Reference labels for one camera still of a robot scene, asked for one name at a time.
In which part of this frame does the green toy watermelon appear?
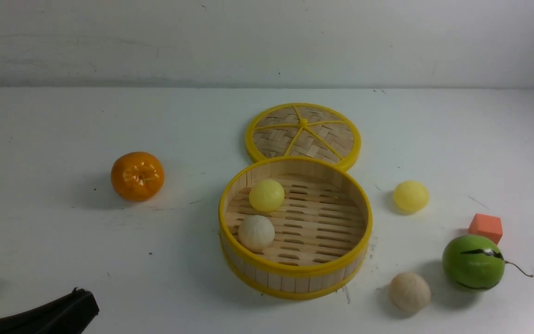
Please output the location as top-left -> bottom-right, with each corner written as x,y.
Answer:
442,234 -> 534,292

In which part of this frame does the orange foam cube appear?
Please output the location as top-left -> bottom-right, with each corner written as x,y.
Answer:
468,213 -> 503,245

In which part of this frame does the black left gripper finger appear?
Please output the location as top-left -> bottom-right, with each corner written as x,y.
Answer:
0,287 -> 100,334

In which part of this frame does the orange toy tangerine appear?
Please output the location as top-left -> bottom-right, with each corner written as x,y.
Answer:
110,151 -> 165,202

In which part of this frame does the white bun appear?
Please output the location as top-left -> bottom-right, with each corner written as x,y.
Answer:
388,271 -> 432,314
238,214 -> 275,252

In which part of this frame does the bamboo steamer tray yellow rim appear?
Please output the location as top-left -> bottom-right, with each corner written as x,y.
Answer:
218,156 -> 373,300

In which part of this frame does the yellow bun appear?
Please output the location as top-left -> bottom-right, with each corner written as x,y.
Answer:
248,179 -> 285,212
392,180 -> 430,214

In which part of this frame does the woven bamboo steamer lid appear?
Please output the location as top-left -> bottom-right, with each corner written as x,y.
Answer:
244,103 -> 362,171

